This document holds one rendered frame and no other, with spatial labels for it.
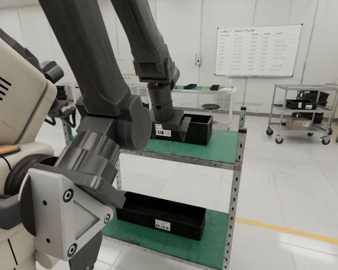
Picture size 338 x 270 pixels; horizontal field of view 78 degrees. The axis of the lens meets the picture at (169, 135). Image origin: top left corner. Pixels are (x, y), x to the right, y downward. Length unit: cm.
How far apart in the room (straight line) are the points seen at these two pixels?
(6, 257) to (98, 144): 26
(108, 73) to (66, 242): 22
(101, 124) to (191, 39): 557
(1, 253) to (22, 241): 3
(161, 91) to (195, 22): 539
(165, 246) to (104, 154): 108
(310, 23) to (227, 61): 182
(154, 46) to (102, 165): 26
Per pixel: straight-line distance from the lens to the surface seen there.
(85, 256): 57
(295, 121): 416
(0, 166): 35
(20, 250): 50
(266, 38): 569
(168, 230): 139
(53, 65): 84
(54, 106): 83
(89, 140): 32
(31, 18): 878
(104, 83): 31
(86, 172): 29
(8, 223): 30
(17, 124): 39
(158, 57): 46
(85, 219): 32
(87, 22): 29
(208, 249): 135
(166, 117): 57
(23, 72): 40
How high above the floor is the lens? 135
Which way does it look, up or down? 20 degrees down
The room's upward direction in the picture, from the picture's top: straight up
